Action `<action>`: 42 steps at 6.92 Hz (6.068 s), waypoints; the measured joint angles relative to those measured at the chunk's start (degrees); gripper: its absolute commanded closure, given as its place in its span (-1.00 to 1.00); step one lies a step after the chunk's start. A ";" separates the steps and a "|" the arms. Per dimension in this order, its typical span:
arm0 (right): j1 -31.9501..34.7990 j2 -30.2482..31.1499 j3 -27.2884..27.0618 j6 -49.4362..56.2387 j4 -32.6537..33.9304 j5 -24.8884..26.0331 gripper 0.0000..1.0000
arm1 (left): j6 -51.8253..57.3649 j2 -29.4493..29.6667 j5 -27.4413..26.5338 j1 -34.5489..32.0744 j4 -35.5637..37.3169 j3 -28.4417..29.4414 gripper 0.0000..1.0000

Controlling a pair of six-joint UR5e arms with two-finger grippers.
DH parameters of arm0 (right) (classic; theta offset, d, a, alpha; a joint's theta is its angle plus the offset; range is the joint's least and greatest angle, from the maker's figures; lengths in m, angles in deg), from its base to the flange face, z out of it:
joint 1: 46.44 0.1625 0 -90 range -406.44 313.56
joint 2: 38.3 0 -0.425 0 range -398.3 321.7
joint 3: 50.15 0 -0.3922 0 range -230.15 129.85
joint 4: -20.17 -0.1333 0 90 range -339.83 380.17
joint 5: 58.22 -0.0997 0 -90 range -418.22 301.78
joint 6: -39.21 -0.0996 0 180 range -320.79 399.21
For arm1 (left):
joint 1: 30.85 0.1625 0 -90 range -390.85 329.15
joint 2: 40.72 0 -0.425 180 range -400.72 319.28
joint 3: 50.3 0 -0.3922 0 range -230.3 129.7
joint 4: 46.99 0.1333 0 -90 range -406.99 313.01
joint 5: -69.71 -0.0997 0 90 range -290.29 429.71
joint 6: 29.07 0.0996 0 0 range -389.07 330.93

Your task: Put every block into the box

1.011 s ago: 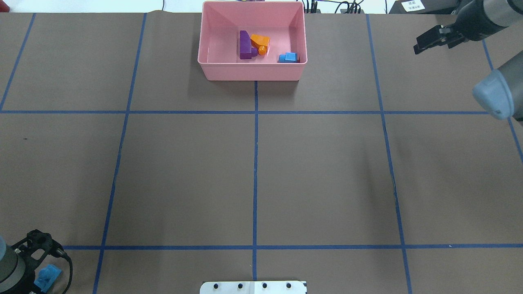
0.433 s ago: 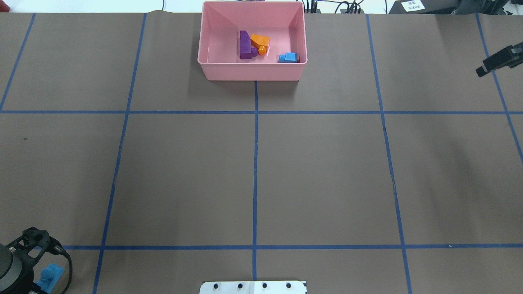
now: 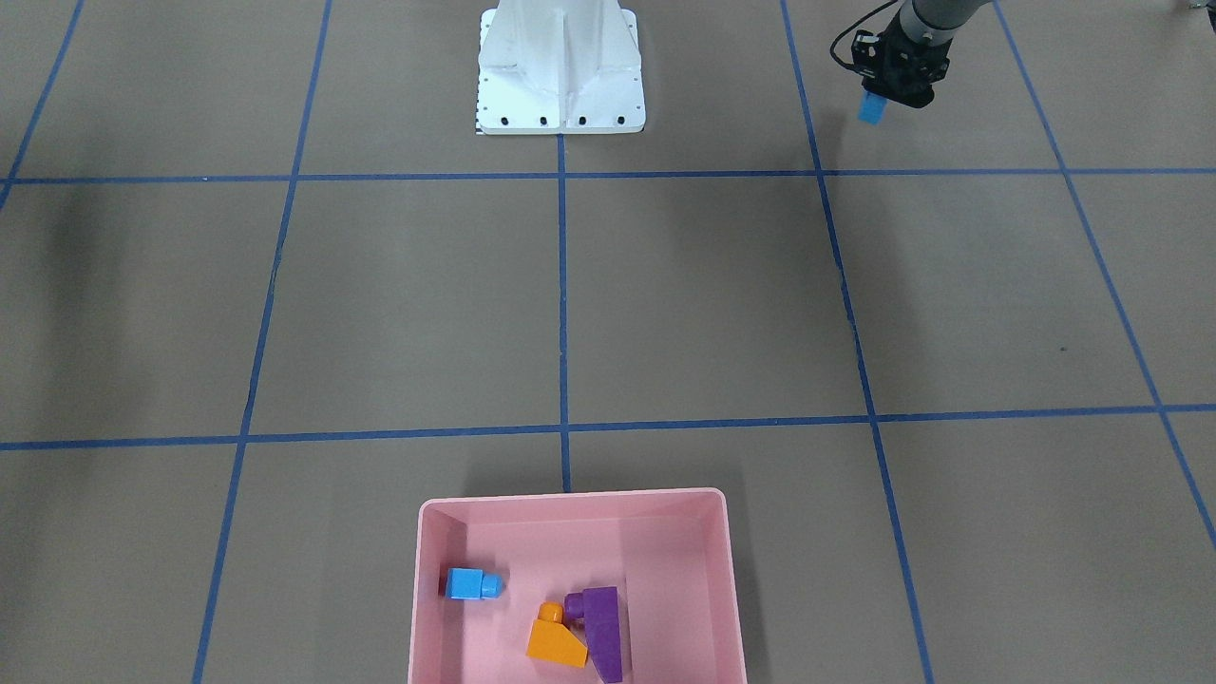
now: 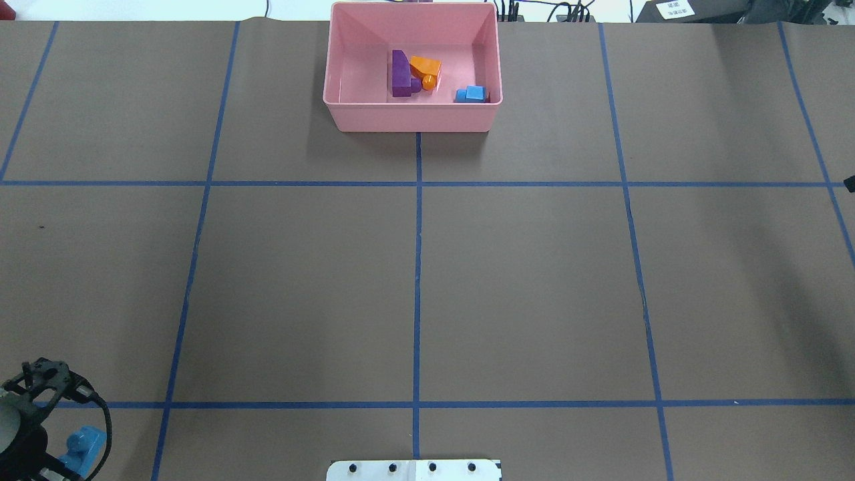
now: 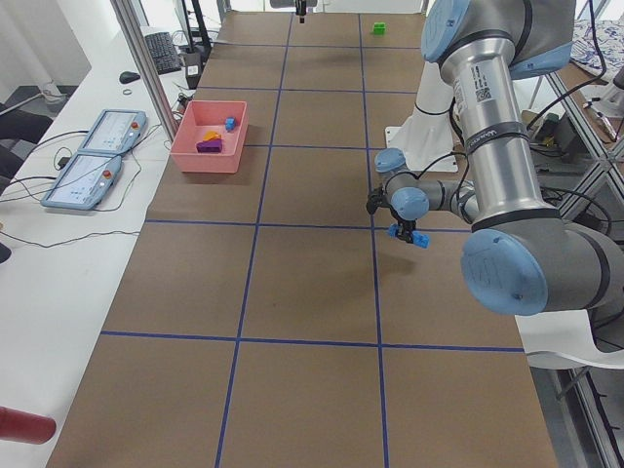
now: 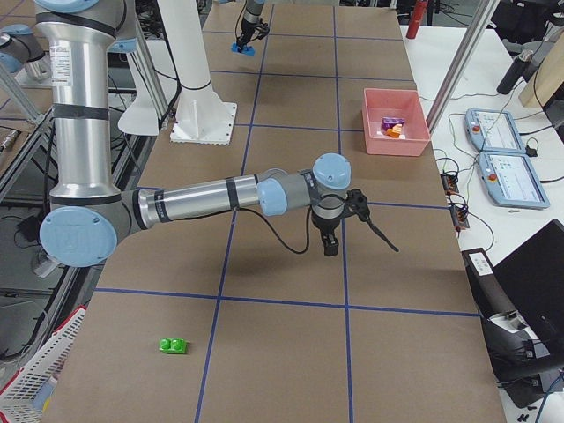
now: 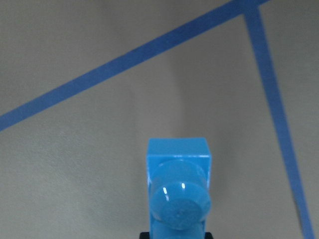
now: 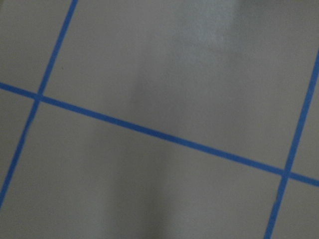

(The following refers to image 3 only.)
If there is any purple block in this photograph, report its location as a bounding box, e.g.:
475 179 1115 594
561 587 624 683

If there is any pink plastic box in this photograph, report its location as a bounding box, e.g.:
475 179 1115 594
407 486 748 683

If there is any long blue block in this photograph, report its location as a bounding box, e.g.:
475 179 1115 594
857 90 886 127

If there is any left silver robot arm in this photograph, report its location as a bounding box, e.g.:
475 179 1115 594
841 1 987 123

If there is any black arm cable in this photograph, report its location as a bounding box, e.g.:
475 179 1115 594
831 0 899 69

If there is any white camera post with base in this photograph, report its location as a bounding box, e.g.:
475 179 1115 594
475 1 647 136

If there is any orange block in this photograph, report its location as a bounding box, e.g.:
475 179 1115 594
525 601 589 669

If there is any small blue block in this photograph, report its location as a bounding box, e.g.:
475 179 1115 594
443 567 505 601

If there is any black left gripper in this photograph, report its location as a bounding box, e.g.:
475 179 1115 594
851 28 951 110

